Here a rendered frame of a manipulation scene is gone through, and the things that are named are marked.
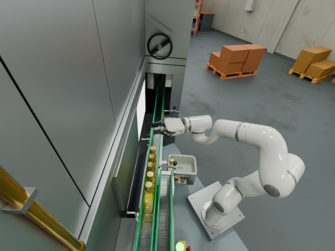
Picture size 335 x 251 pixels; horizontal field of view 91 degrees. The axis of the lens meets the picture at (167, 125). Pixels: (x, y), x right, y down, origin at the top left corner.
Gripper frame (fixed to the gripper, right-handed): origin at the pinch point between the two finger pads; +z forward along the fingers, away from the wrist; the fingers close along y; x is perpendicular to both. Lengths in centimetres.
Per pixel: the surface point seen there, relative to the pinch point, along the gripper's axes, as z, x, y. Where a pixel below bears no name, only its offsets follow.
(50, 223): 28, 28, -49
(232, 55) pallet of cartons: -275, -81, 328
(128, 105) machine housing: 12.5, 7.4, 12.7
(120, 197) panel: 21.4, -18.8, -24.9
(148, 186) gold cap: 7.6, -15.8, -23.5
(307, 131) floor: -334, -149, 94
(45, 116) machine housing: 27, 41, -37
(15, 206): 29, 37, -50
